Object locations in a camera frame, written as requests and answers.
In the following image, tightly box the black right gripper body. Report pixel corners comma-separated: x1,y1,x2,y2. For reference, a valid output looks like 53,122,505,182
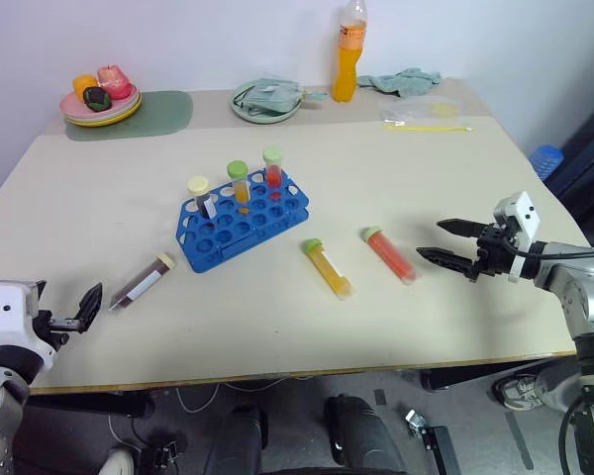
467,221,521,284

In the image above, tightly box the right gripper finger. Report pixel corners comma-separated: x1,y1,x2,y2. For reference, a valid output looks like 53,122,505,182
415,245,477,278
436,218,488,240

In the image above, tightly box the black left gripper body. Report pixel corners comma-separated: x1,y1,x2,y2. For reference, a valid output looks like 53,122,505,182
32,309,88,353

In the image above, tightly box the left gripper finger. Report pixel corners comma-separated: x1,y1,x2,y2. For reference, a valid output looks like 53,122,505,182
88,282,104,322
76,290,95,333

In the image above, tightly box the cream cap dark liquid tube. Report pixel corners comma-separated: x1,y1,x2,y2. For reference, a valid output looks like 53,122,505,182
107,252,177,313
186,176,220,222

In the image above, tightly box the green cap red liquid tube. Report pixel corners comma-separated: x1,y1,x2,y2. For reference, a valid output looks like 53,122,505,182
360,226,421,287
261,144,284,191

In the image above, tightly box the green cap yellow liquid tube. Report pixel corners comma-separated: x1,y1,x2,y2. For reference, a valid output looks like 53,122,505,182
226,160,252,217
301,237,356,302

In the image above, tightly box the blue test tube rack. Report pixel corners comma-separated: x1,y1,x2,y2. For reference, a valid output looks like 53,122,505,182
176,167,311,274

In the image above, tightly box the blue ribbed bottle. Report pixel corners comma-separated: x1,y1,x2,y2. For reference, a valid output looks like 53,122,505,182
530,143,566,182

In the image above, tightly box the yellow thin stick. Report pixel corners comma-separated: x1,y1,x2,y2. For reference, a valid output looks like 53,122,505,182
382,123,476,134

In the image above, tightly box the dark blue black furniture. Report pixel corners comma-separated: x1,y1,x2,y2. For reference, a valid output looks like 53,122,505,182
543,98,594,237

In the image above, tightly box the clear plastic bag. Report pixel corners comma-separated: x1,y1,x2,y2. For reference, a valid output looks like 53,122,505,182
379,95,464,126

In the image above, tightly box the grey sneaker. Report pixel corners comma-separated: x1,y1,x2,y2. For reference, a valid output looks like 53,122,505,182
496,373,551,413

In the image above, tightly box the white shoe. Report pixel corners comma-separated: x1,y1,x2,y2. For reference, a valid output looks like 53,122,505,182
97,446,136,475

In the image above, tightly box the green cloth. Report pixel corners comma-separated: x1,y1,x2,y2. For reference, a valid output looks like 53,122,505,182
356,67,445,99

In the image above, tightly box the yellow plate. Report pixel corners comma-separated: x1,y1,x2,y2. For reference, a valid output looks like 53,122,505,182
63,101,144,130

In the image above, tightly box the orange drink bottle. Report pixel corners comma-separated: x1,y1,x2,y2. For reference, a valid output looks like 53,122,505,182
332,0,368,104

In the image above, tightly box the light green plate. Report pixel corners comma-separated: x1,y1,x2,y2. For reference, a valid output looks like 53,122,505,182
62,93,143,125

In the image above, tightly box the pink plate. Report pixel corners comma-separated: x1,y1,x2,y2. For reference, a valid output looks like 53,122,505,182
59,82,140,121

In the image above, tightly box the dark rounded shape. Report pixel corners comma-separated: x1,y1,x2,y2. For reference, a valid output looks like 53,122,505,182
323,393,408,475

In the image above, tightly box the green placemat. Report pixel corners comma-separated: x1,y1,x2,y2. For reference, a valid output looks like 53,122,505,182
63,90,195,143

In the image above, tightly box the dark green toy fruit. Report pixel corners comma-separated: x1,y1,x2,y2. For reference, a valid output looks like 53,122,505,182
81,86,113,113

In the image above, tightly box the orange toy fruit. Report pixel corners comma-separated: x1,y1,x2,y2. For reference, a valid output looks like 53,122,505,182
72,73,99,103

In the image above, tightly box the red toy apple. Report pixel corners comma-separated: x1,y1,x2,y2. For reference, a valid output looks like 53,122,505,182
96,63,135,100

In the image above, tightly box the pale green fabric pouch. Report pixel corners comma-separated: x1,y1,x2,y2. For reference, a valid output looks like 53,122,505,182
236,77,329,118

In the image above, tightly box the pale green round plate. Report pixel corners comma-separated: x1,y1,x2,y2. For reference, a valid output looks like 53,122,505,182
230,78,306,125

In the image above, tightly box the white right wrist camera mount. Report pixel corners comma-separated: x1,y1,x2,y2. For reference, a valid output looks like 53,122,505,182
492,191,544,284

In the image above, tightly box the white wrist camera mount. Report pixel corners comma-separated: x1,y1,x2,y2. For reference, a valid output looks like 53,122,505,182
492,191,544,284
0,280,58,370

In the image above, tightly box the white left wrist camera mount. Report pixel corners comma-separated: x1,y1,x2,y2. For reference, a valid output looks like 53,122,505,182
0,280,58,370

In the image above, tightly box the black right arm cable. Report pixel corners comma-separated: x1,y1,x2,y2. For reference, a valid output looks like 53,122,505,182
503,235,594,260

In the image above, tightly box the black table frame bar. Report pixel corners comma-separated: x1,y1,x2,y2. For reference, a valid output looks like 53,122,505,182
420,356,578,393
26,392,155,420

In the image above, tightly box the white floor cable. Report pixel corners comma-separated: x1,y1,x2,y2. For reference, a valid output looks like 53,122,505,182
107,379,220,449

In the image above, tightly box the black caster bracket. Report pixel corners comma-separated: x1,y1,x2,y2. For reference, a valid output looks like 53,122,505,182
404,409,462,475
137,433,190,475

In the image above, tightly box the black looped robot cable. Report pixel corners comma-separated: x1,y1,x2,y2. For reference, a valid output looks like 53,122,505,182
557,384,594,475

